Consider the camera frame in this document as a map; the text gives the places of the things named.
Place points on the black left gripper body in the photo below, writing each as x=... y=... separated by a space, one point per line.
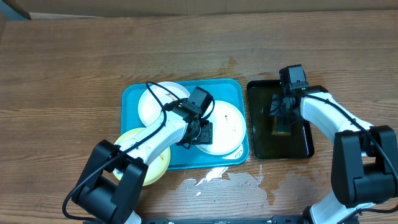
x=188 y=140

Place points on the black tray with water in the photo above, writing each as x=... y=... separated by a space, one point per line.
x=295 y=142

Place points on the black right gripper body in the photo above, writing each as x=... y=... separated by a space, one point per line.
x=278 y=111

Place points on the blue plastic tray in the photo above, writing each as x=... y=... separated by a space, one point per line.
x=224 y=89

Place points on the green yellow sponge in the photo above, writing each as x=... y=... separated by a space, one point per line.
x=281 y=127

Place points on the large white plate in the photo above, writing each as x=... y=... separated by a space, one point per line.
x=229 y=129

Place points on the small white plate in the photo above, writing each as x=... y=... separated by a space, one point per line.
x=149 y=109

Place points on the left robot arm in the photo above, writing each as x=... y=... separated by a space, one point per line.
x=112 y=179

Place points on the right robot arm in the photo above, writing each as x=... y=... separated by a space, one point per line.
x=364 y=161

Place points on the yellow plate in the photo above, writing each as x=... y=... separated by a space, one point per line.
x=158 y=167

